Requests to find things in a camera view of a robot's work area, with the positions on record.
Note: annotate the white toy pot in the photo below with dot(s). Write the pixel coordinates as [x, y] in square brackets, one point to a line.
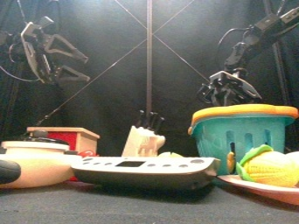
[36, 170]

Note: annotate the pale yellow-green toy food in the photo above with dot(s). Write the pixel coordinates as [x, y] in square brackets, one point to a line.
[171, 154]

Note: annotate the grey vertical frame pole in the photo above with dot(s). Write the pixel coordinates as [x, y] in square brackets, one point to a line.
[149, 58]

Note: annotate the teal basket with orange rim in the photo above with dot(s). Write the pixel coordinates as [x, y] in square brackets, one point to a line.
[218, 134]

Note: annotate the yellow toy corn green leaves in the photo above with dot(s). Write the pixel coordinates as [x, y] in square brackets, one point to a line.
[270, 169]

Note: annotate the pink toy plate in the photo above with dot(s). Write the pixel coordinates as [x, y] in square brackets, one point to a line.
[264, 189]

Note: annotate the wooden box with red panel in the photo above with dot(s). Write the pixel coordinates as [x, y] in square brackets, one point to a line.
[83, 140]

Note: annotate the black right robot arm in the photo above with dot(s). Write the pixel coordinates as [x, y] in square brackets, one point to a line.
[268, 27]

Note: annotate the white pot lid black knob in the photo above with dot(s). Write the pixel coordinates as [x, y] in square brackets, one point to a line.
[35, 144]

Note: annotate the grey toy appliance with buttons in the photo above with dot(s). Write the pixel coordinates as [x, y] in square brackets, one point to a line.
[147, 173]

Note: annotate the white toy knife block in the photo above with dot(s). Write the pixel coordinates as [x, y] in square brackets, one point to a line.
[141, 143]

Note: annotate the yellow toy banana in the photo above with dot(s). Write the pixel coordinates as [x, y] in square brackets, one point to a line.
[231, 162]

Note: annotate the white round toy food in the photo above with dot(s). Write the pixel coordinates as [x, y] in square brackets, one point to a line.
[294, 157]

